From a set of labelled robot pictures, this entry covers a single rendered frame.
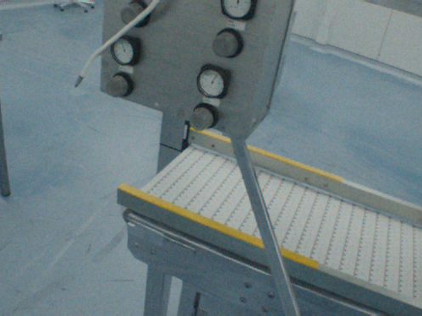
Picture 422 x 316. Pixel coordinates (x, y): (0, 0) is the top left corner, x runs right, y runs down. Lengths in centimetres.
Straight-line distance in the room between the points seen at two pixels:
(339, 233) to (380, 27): 503
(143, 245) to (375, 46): 521
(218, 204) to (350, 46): 517
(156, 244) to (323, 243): 29
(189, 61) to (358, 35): 531
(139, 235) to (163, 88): 29
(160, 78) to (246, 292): 37
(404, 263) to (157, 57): 53
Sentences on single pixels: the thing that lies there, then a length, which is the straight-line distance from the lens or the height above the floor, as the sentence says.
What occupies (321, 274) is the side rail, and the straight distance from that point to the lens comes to 61.
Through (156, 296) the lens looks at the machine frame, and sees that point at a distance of 129.
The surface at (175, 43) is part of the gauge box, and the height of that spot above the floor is 113.
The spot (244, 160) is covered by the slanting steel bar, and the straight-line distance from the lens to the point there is 54.
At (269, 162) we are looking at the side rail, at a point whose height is 85.
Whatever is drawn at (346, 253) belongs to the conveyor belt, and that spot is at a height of 82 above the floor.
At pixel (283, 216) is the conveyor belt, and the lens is 75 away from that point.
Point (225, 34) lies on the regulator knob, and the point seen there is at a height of 116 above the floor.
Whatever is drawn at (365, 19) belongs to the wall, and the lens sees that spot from 572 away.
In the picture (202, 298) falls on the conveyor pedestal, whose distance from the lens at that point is 82.
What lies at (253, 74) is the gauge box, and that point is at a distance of 47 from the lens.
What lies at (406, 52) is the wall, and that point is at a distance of 567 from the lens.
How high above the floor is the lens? 126
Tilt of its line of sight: 30 degrees down
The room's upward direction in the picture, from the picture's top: 10 degrees clockwise
